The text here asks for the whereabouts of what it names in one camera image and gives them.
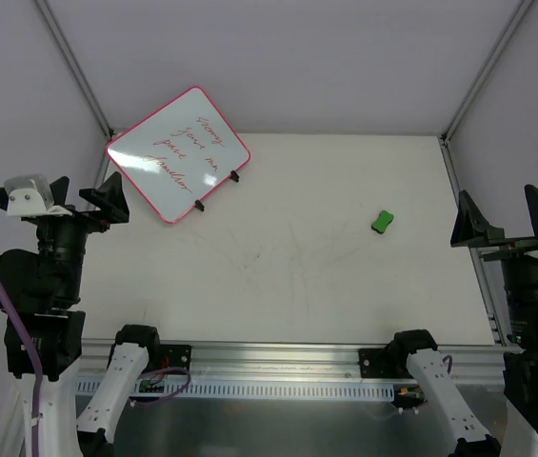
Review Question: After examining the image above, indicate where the pink framed whiteboard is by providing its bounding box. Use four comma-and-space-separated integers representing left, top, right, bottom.
106, 86, 250, 224

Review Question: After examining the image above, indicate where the green whiteboard eraser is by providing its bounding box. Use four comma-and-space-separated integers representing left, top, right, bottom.
370, 210, 394, 234

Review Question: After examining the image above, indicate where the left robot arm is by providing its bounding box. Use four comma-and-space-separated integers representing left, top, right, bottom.
0, 171, 162, 456

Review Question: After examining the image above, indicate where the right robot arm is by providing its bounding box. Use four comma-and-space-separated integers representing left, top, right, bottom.
382, 185, 538, 456

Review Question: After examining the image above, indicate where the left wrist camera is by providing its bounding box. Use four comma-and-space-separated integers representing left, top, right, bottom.
4, 174, 71, 218

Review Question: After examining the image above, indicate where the right aluminium frame post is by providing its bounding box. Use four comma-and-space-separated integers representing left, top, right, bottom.
439, 0, 536, 144

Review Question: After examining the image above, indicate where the aluminium frame post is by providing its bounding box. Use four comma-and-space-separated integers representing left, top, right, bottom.
439, 0, 536, 144
32, 0, 114, 141

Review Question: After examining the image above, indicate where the left aluminium frame post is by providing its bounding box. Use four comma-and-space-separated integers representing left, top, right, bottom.
32, 0, 114, 141

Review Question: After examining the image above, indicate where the aluminium mounting rail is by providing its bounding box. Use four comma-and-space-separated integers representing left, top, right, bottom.
77, 338, 525, 387

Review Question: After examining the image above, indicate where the wire whiteboard stand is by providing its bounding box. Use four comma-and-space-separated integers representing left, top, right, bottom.
194, 170, 240, 211

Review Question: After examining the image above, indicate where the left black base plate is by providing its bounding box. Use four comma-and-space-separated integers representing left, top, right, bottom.
158, 343, 192, 370

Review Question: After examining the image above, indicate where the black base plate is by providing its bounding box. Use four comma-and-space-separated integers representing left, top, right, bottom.
358, 348, 412, 379
158, 343, 192, 370

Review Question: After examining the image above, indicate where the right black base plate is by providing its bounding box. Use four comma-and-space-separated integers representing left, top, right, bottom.
358, 348, 412, 379

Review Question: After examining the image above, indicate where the white slotted cable duct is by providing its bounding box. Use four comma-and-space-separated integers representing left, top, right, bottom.
76, 376, 395, 403

